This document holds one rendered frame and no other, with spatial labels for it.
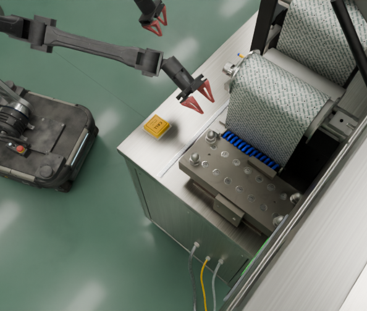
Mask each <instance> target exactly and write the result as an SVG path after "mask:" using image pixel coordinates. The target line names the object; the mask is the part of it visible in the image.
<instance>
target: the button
mask: <svg viewBox="0 0 367 311"><path fill-rule="evenodd" d="M168 128H169V123H168V122H166V121H165V120H164V119H163V118H161V117H160V116H158V115H157V114H155V115H154V116H153V117H152V118H151V119H150V120H149V121H147V122H146V123H145V124H144V129H145V130H146V131H148V132H149V133H151V134H152V135H153V136H155V137H156V138H159V137H160V136H161V135H162V134H163V133H164V132H165V131H166V130H167V129H168Z"/></svg>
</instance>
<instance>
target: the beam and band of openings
mask: <svg viewBox="0 0 367 311"><path fill-rule="evenodd" d="M366 265H367V120H366V121H365V123H364V124H363V125H362V127H361V128H360V129H359V131H358V132H357V134H356V135H355V136H354V138H353V139H352V140H351V142H350V144H349V145H348V146H347V147H346V149H345V150H344V152H343V153H342V155H341V156H340V157H339V159H338V160H337V162H336V163H335V164H334V166H333V167H332V168H331V170H330V171H329V173H328V174H327V175H326V177H325V178H324V179H323V181H322V182H321V184H320V185H319V186H318V188H317V189H316V191H315V192H314V193H313V195H312V196H311V197H310V199H309V200H308V202H307V203H306V204H305V206H304V207H303V208H302V210H301V211H300V213H299V214H298V215H297V217H296V219H295V220H294V221H293V222H292V224H291V225H290V226H289V228H288V230H287V231H286V232H285V234H284V235H283V237H282V238H281V239H280V241H279V242H278V243H277V245H276V246H275V248H274V249H273V250H272V252H271V253H270V254H269V256H268V257H267V259H266V260H265V261H264V263H263V264H262V266H261V267H260V268H259V270H258V271H257V272H256V274H255V275H254V277H253V278H252V279H251V281H250V282H249V284H248V285H247V286H246V288H245V289H244V290H243V292H242V293H241V295H240V296H239V297H238V299H237V300H236V301H235V303H234V305H233V306H232V307H231V309H230V310H229V311H339V310H340V308H341V306H342V305H343V303H344V302H345V300H346V298H347V296H348V295H349V293H350V291H351V290H352V288H353V287H354V285H355V283H356V281H357V280H358V278H359V277H360V275H361V273H362V271H363V270H364V268H365V266H366Z"/></svg>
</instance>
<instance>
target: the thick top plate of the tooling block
mask: <svg viewBox="0 0 367 311"><path fill-rule="evenodd" d="M210 130H211V129H210V128H209V129H208V130H207V131H206V132H205V133H204V134H203V136H202V137H201V138H200V139H199V140H198V141H197V142H196V143H195V144H194V145H193V146H192V147H191V148H190V149H189V150H188V151H187V152H186V154H185V155H184V156H183V157H182V158H181V159H180V160H179V169H180V170H181V171H183V172H184V173H185V174H187V175H188V176H189V177H190V178H192V179H193V180H195V181H196V182H197V183H198V184H199V185H201V186H202V187H204V188H205V189H206V190H208V191H209V192H210V193H211V194H213V195H214V196H217V195H218V194H221V195H222V196H224V197H225V198H226V199H227V200H228V201H230V202H231V203H233V204H234V205H235V206H237V207H238V208H239V209H240V210H242V211H243V212H245V215H244V216H243V218H244V219H245V220H247V221H248V222H250V223H251V224H252V225H253V226H255V227H256V228H257V229H259V230H260V231H261V232H263V233H264V234H265V235H266V236H268V237H270V235H271V233H272V232H273V231H274V230H275V227H274V225H273V223H272V222H273V220H274V219H275V218H276V217H278V216H280V215H282V216H284V217H285V216H286V215H287V214H288V215H289V213H291V211H292V209H293V208H294V207H295V206H296V205H294V204H292V203H291V201H290V197H291V195H293V194H294V193H296V192H300V191H299V190H297V189H295V188H294V187H293V186H291V185H290V184H288V183H287V182H286V181H284V180H283V179H282V178H280V177H278V176H277V175H276V176H275V177H274V178H273V179H272V180H271V179H270V178H268V177H267V176H266V175H264V174H263V173H261V172H260V171H258V170H257V169H256V168H254V167H253V166H251V165H250V164H248V163H247V162H248V159H249V158H250V156H248V155H247V154H245V153H244V152H243V151H241V150H240V149H238V148H237V147H235V146H234V145H233V144H231V143H230V142H228V141H227V140H225V139H224V138H223V137H221V136H219V137H216V142H215V143H213V144H209V143H207V142H206V140H205V137H206V135H207V132H208V131H210ZM194 152H197V153H198V154H199V156H200V159H201V162H200V164H199V165H197V166H193V165H191V164H190V162H189V159H190V156H191V154H192V153H194Z"/></svg>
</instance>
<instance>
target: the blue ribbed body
mask: <svg viewBox="0 0 367 311"><path fill-rule="evenodd" d="M222 137H223V138H225V137H226V138H227V139H226V140H227V141H229V140H230V143H231V144H232V143H234V146H235V147H236V146H237V145H238V147H237V148H238V149H240V148H242V150H241V151H243V152H244V151H246V152H245V153H246V154H247V155H248V154H249V153H250V155H249V156H250V157H251V156H254V157H256V158H257V159H259V160H260V161H262V162H263V163H264V164H266V165H267V166H268V167H270V168H272V169H273V170H274V171H276V172H277V173H278V172H279V170H280V169H279V164H275V161H272V162H271V159H270V158H268V159H267V157H266V155H264V156H263V154H262V153H261V152H260V153H259V151H258V150H255V149H254V148H253V147H251V146H250V145H249V144H247V143H246V142H243V140H242V139H239V137H238V136H235V134H232V133H231V131H227V132H225V133H224V135H223V136H222Z"/></svg>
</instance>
